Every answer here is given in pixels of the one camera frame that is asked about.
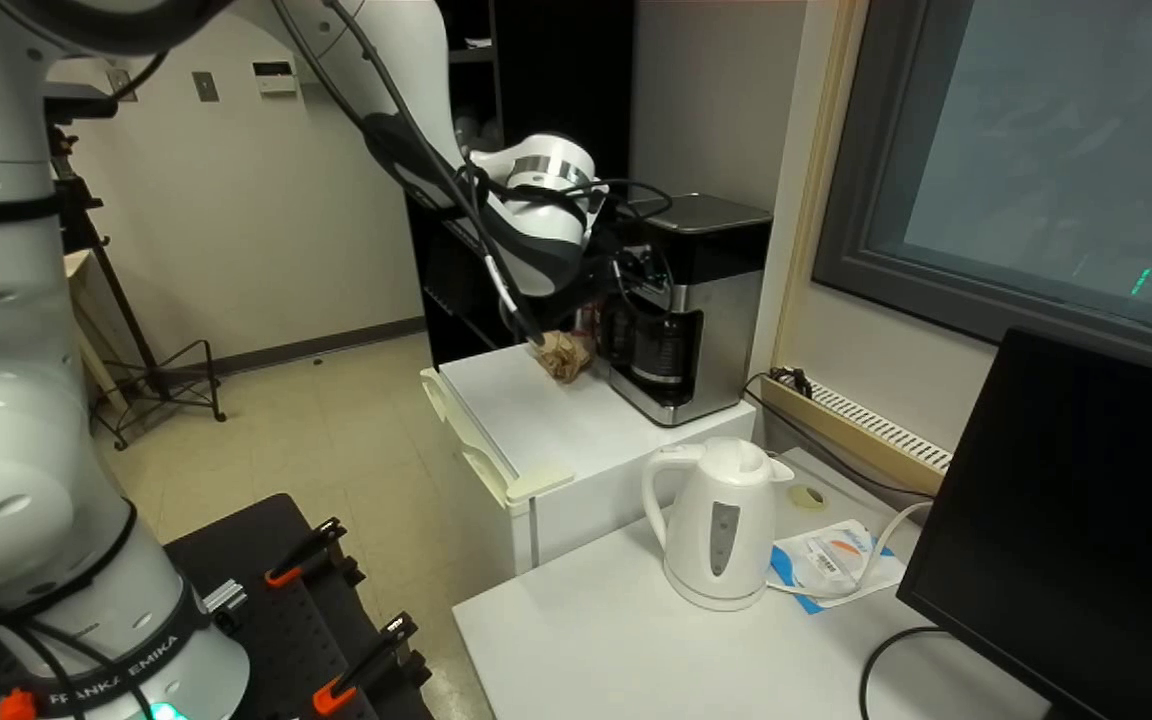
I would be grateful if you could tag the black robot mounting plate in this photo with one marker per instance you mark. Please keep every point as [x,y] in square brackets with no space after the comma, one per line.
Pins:
[268,615]

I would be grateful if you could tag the white wall label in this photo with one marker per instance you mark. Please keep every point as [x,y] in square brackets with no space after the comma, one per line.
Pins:
[275,78]

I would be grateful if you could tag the black camera tripod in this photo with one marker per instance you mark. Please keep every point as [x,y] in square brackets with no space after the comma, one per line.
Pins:
[137,333]

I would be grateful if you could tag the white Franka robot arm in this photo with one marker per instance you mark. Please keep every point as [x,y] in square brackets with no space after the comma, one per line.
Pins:
[18,402]

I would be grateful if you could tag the white mini fridge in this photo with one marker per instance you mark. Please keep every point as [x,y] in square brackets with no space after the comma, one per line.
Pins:
[562,424]

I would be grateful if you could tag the white electric kettle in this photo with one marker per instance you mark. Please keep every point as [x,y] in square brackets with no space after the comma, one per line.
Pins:
[719,525]

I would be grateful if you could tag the black computer monitor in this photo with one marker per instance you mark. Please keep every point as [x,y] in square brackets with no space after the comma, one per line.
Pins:
[1083,534]

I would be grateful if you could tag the white blue paper packet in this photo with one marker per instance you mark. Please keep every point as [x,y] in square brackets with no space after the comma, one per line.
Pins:
[837,556]

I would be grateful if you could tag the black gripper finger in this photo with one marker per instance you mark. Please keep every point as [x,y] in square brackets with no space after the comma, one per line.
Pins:
[612,320]
[624,274]

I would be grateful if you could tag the black silver coffee maker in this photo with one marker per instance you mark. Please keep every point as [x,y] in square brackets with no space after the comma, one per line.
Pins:
[701,320]

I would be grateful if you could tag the orange black clamp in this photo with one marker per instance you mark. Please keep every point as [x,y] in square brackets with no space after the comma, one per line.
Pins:
[306,553]
[362,667]

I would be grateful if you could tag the small grey wall sign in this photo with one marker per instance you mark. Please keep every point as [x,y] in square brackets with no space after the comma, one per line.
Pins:
[204,86]

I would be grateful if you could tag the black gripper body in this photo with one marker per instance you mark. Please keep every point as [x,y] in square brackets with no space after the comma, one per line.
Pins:
[584,287]

